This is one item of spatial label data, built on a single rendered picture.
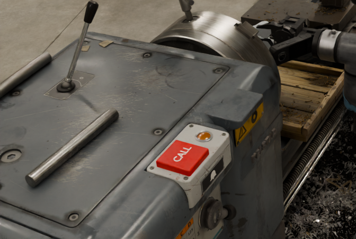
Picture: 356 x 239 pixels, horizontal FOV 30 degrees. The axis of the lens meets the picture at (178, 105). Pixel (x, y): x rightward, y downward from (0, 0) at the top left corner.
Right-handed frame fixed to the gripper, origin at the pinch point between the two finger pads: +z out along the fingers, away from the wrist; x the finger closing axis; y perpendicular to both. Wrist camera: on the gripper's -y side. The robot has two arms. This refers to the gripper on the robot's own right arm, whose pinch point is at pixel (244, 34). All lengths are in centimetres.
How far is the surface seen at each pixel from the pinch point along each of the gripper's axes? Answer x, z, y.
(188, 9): 18.5, -0.1, -24.6
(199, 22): 16.1, -3.1, -25.2
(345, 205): -49, -27, 2
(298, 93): -19.1, -11.7, 6.7
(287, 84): -19.1, -7.2, 9.9
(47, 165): 20, -9, -81
